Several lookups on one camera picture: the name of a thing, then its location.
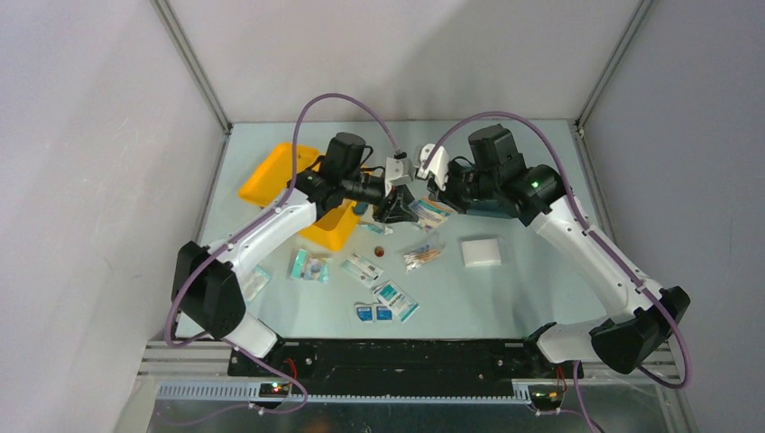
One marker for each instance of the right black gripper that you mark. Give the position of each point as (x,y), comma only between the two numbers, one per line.
(447,195)

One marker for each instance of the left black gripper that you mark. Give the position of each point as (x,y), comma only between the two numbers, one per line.
(398,211)

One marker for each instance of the cotton bag with orange label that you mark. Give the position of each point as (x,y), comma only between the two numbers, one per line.
(431,215)

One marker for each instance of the cotton swabs bag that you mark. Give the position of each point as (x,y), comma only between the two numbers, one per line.
(422,255)

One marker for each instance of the white gauze pad pack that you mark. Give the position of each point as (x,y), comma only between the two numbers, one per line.
(481,252)

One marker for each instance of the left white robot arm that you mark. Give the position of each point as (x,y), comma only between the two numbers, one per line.
(209,280)

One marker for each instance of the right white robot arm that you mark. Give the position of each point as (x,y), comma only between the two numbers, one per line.
(640,314)

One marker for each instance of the yellow medicine kit box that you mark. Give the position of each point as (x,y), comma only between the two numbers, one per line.
(273,175)

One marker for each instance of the dark teal divided tray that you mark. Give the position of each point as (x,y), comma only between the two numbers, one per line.
(492,208)

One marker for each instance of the white teal striped packet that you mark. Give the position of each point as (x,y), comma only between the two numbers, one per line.
(362,270)

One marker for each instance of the medical gauze dressing packet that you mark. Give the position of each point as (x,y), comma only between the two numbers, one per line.
(394,298)

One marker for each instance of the blue alcohol pad right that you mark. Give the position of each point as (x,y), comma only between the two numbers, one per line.
(382,314)

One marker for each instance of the blue alcohol pad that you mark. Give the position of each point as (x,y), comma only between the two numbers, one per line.
(382,314)
(364,312)

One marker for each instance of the blue alcohol pad left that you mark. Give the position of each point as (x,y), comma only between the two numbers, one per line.
(364,312)

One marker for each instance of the teal bandage pack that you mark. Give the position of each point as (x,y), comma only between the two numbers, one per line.
(307,266)

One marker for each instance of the clear teal sterile pouch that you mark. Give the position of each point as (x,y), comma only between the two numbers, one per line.
(254,282)

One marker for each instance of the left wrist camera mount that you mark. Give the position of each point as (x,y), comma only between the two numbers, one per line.
(398,170)

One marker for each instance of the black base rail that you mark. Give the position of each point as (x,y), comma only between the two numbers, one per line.
(413,367)

